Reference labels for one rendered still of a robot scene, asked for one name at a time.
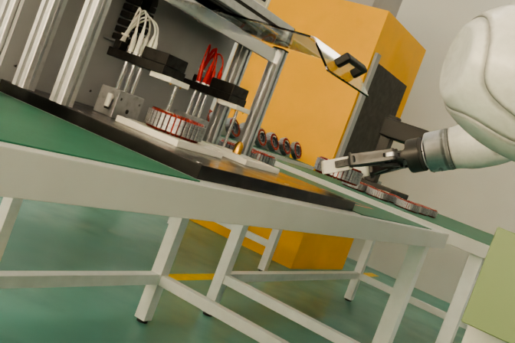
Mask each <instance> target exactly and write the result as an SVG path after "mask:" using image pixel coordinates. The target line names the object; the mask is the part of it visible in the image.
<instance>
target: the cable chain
mask: <svg viewBox="0 0 515 343"><path fill-rule="evenodd" d="M142 1H143V2H142ZM126 2H129V3H130V4H128V3H124V4H123V8H124V9H125V10H127V11H124V10H122V11H121V12H120V16H122V17H124V18H126V19H124V18H118V21H117V23H118V24H120V25H122V26H125V27H129V25H130V23H131V21H129V20H133V17H134V14H133V13H136V11H137V9H138V7H136V6H135V5H137V6H140V7H141V9H142V10H146V11H147V12H149V13H148V14H149V16H150V17H151V18H152V19H153V17H154V16H153V15H151V14H150V13H152V14H155V13H156V8H157V6H158V2H159V0H126ZM131 4H133V5H131ZM129 11H131V12H133V13H131V12H129ZM127 19H129V20H127ZM139 25H140V26H143V25H144V22H143V23H141V24H139ZM122 26H119V25H116V27H115V29H114V30H115V31H118V32H120V33H121V32H123V33H125V32H126V30H127V28H125V27H122ZM140 26H139V27H138V32H137V33H140V34H141V31H142V29H143V27H140ZM122 36H123V35H122V34H118V33H116V32H113V35H112V38H109V37H106V36H103V37H104V38H106V39H108V40H111V41H115V39H118V40H120V39H121V37H122ZM113 38H114V39H113ZM128 39H129V38H128V37H127V38H126V41H125V42H126V43H128V44H129V45H130V42H131V39H129V40H128ZM129 45H128V47H129Z"/></svg>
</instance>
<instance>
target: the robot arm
mask: <svg viewBox="0 0 515 343"><path fill-rule="evenodd" d="M439 86H440V93H441V97H442V99H443V100H444V105H445V109H446V110H447V111H448V113H449V114H450V115H451V117H452V118H453V119H454V120H455V122H456V123H457V125H456V126H453V127H451V128H447V129H446V128H445V129H440V130H436V131H432V132H426V133H425V134H424V135H423V138H422V137H418V138H414V139H408V140H406V141H405V147H404V149H403V150H399V151H398V149H394V148H390V149H384V150H379V151H372V152H360V153H354V154H352V153H351V152H349V153H348V156H346V157H342V158H334V159H330V160H326V161H322V162H321V168H322V174H323V175H325V174H330V173H334V172H342V171H346V170H351V169H353V168H355V169H358V170H360V171H361V172H362V173H363V177H366V176H370V178H374V177H375V175H381V174H385V173H388V172H393V171H397V170H399V169H403V168H409V170H410V171H411V172H412V173H416V172H424V171H427V170H430V171H431V172H434V173H435V172H440V171H447V170H455V169H457V168H469V169H475V168H486V167H491V166H495V165H501V164H504V163H507V162H511V161H513V162H515V0H512V1H511V2H510V3H508V4H507V5H504V6H500V7H497V8H492V9H490V10H488V11H485V12H482V13H480V14H479V15H477V16H476V17H474V18H473V19H472V20H471V21H470V22H468V23H467V24H466V25H465V26H464V27H463V28H462V29H461V30H460V31H459V32H458V34H457V35H456V37H455V38H454V40H453V41H452V43H451V46H450V47H449V49H448V52H447V54H446V57H445V59H444V63H443V66H442V69H441V76H440V83H439ZM355 160H356V161H355Z"/></svg>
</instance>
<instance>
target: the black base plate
mask: <svg viewBox="0 0 515 343"><path fill-rule="evenodd" d="M0 92H2V93H5V94H7V95H9V96H12V97H14V98H15V99H18V100H20V101H22V102H25V103H27V104H29V105H32V106H34V107H36V108H39V109H41V110H43V111H45V112H47V113H50V114H52V115H54V116H56V117H59V118H61V119H63V120H66V121H68V122H69V123H73V124H74V125H76V126H79V127H81V128H83V129H86V130H88V131H90V132H92V133H95V134H97V135H99V136H102V137H104V138H105V139H109V140H110V141H112V142H115V143H117V144H119V145H122V146H124V147H126V148H128V149H131V150H133V151H134V152H138V153H139V154H141V155H144V156H146V157H148V158H151V159H153V160H155V161H158V162H160V163H162V164H164V165H167V166H169V167H171V168H174V169H175V170H178V171H180V172H182V173H184V174H187V175H189V176H191V177H193V178H196V179H200V180H203V181H210V182H214V183H218V184H222V185H228V186H232V187H236V188H243V189H247V190H251V191H257V192H261V193H265V194H272V195H276V196H280V197H283V198H290V199H294V200H298V201H305V202H309V203H312V204H319V205H323V206H327V207H334V208H338V209H341V210H345V211H353V208H354V205H355V202H353V201H350V200H347V199H345V198H342V197H340V196H338V195H336V194H333V193H330V192H328V191H325V190H323V189H321V188H318V187H316V186H313V185H310V184H308V183H306V182H304V181H301V180H299V179H296V178H293V177H291V176H289V175H285V174H284V173H281V172H279V174H274V173H272V172H268V171H264V170H260V169H257V168H252V167H249V166H246V165H242V164H241V163H238V162H236V161H233V160H231V159H229V158H226V157H224V156H222V158H216V157H213V156H210V155H205V154H202V153H198V152H193V151H190V150H187V149H182V148H179V147H176V146H174V145H171V144H169V143H167V142H164V141H162V140H160V139H157V138H155V137H152V136H149V135H147V134H145V133H143V132H140V131H138V130H136V129H133V128H131V127H129V126H126V125H123V124H122V123H120V122H117V121H115V120H116V119H114V118H112V117H109V116H106V115H104V114H102V113H99V112H97V111H95V110H93V108H94V107H93V106H89V105H86V104H83V103H79V102H76V101H74V105H73V107H72V108H71V107H69V106H64V105H61V104H59V103H56V102H54V101H51V100H49V98H50V96H51V94H50V93H46V92H43V91H40V90H36V89H35V91H31V90H28V89H24V88H21V87H18V86H17V85H14V84H12V82H11V81H7V80H3V79H1V81H0Z"/></svg>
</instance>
